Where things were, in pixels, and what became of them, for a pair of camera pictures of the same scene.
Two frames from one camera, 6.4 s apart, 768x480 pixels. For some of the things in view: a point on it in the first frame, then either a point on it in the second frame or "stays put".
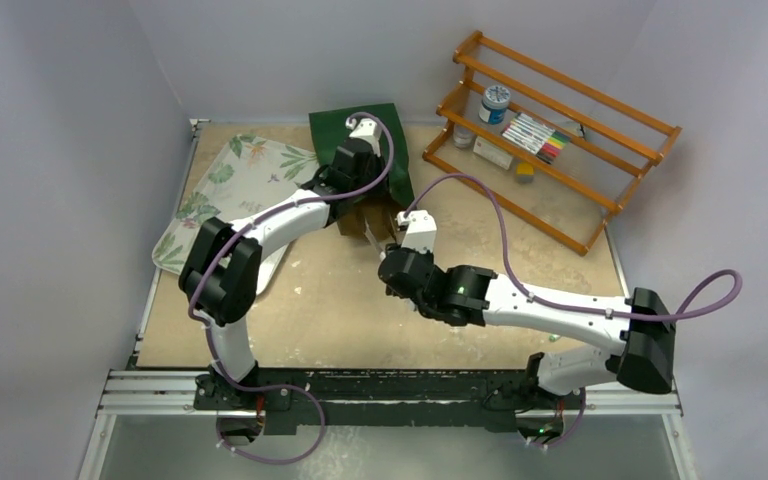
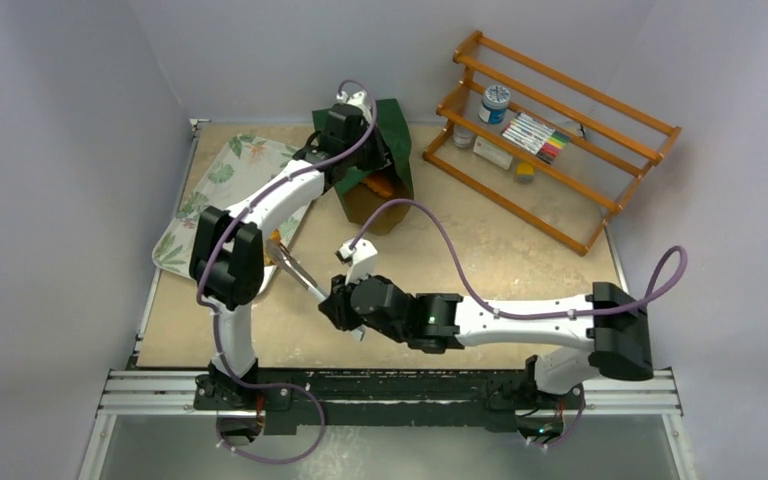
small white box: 492,152 stays put
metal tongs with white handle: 374,242 -> 278,253
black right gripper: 391,254 -> 334,307
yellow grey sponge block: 524,172 stays put
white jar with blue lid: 494,104 stays put
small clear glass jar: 463,137 stays put
